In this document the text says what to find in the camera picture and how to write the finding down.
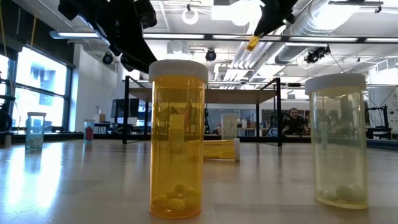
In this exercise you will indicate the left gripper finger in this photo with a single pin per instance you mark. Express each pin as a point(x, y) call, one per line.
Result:
point(141, 53)
point(122, 54)

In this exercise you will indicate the blue bottle with red pills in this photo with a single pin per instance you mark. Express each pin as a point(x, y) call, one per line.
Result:
point(89, 130)

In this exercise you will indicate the black machine frame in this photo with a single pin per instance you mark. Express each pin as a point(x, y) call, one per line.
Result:
point(377, 132)

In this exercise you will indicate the large window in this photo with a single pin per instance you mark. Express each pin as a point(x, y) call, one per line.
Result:
point(40, 77)

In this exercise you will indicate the black aluminium rig frame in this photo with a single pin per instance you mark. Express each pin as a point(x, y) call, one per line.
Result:
point(56, 137)

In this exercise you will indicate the silver ventilation duct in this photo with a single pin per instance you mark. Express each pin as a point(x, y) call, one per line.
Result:
point(292, 53)

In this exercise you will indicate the pale yellow pill bottle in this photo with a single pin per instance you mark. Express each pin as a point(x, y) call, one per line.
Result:
point(229, 126)
point(339, 140)

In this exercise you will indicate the black ceiling light track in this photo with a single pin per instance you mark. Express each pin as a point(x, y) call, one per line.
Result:
point(361, 40)

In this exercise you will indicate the wooden shelf black metal frame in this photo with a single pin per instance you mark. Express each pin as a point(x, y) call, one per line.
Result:
point(233, 96)

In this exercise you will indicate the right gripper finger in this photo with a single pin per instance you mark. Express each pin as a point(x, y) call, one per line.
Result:
point(275, 23)

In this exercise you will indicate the black ceiling spotlight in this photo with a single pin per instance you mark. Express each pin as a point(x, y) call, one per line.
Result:
point(108, 58)
point(210, 55)

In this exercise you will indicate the person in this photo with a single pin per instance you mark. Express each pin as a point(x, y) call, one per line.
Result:
point(292, 123)

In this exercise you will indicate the black computer monitor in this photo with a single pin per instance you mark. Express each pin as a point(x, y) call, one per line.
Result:
point(134, 107)

